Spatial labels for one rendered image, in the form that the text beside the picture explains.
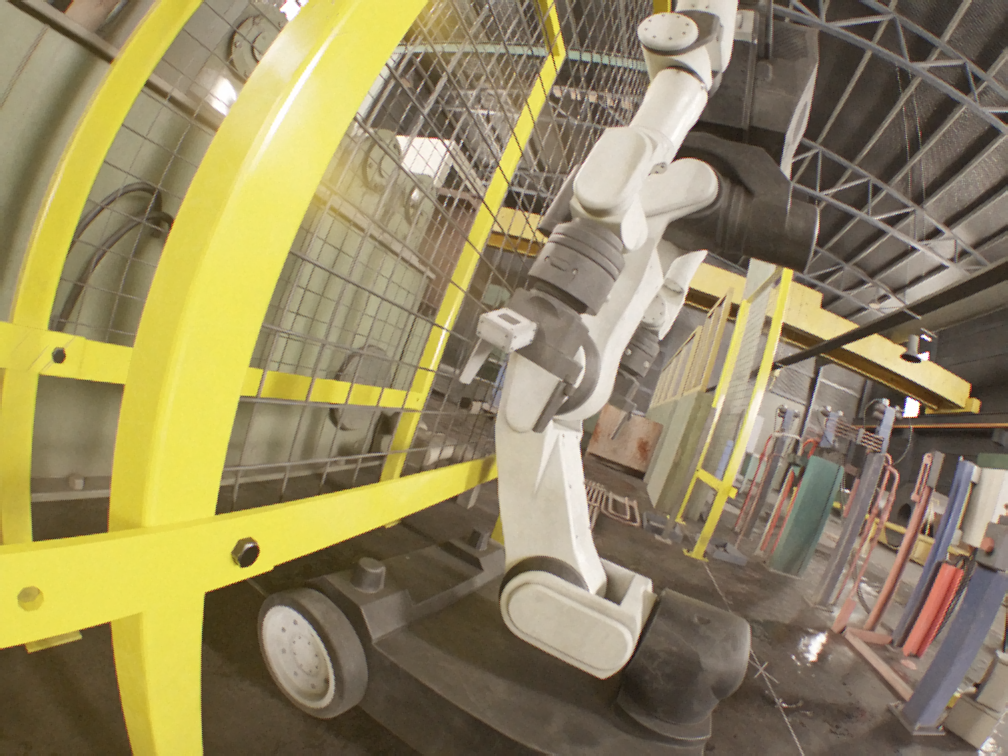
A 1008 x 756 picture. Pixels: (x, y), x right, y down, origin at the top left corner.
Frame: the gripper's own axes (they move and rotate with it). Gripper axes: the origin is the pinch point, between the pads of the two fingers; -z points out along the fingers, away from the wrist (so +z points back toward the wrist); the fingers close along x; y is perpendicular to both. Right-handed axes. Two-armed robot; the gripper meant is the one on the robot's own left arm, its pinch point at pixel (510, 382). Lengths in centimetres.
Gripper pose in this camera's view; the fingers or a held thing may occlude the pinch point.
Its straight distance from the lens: 47.8
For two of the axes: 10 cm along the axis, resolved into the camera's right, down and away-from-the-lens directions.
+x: -7.6, -4.9, 4.4
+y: -4.2, -1.5, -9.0
